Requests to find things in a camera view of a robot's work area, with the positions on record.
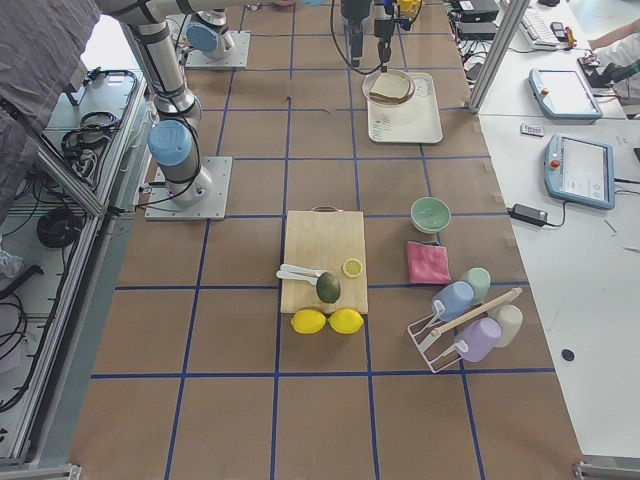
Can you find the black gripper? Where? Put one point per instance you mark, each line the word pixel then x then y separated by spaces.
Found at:
pixel 353 11

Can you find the cream round plate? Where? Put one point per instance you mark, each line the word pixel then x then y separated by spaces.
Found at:
pixel 368 81

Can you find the bread slice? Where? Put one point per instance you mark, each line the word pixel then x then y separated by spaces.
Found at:
pixel 391 87

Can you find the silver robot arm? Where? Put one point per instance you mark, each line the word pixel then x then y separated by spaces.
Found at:
pixel 173 141
pixel 216 20

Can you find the yellow mug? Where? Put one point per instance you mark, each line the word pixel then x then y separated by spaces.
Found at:
pixel 409 8

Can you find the cream bear tray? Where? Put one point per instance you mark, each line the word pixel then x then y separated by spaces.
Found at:
pixel 416 120

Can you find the black power brick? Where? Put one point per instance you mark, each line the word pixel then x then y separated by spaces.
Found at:
pixel 476 31

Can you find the black computer box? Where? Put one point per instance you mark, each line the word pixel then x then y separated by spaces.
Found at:
pixel 475 11

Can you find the small card box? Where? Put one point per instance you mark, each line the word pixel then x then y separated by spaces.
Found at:
pixel 532 130

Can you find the light green bowl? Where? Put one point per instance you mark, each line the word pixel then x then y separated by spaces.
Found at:
pixel 429 215

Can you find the far teach pendant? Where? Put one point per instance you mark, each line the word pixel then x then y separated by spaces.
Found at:
pixel 561 94

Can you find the teach pendant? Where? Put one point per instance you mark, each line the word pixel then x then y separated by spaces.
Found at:
pixel 580 171
pixel 561 94

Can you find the black power adapter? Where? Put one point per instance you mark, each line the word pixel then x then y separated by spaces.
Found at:
pixel 529 215

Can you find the lemon half slice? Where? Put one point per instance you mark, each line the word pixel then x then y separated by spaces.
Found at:
pixel 352 268

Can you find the pink cloth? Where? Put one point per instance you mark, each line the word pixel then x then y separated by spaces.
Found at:
pixel 427 264

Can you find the wooden cutting board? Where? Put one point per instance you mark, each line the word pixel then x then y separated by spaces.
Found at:
pixel 324 241

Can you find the near teach pendant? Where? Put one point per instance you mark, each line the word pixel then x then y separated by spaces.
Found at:
pixel 580 171

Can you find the white plastic knife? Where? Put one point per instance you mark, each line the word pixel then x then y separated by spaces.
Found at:
pixel 294 272

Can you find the green avocado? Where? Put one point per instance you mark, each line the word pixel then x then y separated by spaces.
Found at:
pixel 328 288

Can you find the green cup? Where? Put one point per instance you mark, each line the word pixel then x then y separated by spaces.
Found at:
pixel 479 279

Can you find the blue cup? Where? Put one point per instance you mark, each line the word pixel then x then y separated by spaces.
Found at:
pixel 452 301

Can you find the right yellow lemon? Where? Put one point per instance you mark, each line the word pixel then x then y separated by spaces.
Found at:
pixel 346 321

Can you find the yellow lemon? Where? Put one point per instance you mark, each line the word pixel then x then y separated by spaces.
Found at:
pixel 346 321
pixel 308 321

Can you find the left yellow lemon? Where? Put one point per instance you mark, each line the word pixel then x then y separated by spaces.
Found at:
pixel 308 321

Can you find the cream cup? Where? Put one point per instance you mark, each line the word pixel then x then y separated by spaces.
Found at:
pixel 510 318

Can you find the purple cup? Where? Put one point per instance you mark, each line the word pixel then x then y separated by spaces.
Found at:
pixel 477 340

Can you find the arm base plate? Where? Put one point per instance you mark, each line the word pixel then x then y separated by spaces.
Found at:
pixel 205 199
pixel 235 55

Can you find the white wire cup rack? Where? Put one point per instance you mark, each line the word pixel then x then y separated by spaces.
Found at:
pixel 434 340

